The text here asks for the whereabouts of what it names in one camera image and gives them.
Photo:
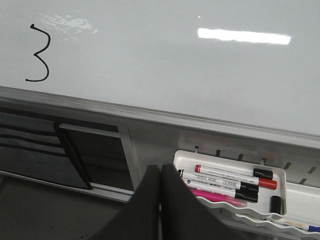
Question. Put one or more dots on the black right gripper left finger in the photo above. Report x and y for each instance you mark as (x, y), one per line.
(139, 218)

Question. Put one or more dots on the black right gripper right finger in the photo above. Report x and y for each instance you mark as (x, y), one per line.
(183, 217)

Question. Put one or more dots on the pink highlighter pen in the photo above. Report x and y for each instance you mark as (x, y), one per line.
(213, 197)

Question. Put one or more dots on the white plastic marker tray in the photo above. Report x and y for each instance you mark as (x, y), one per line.
(297, 172)

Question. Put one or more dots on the white marker lower black end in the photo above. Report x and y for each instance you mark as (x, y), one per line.
(245, 195)

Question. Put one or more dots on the marker with red end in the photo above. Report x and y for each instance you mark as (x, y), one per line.
(259, 173)

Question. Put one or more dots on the grey fabric pocket organizer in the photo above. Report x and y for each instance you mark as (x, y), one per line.
(39, 149)

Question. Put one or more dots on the black marker cap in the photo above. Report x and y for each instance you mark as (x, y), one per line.
(276, 204)

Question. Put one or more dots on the blue capped pen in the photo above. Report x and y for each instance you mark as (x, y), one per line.
(293, 222)

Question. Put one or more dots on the grey whiteboard stand frame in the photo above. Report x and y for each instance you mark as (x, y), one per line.
(116, 143)

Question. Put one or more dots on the white whiteboard with aluminium frame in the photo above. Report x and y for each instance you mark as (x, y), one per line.
(243, 67)

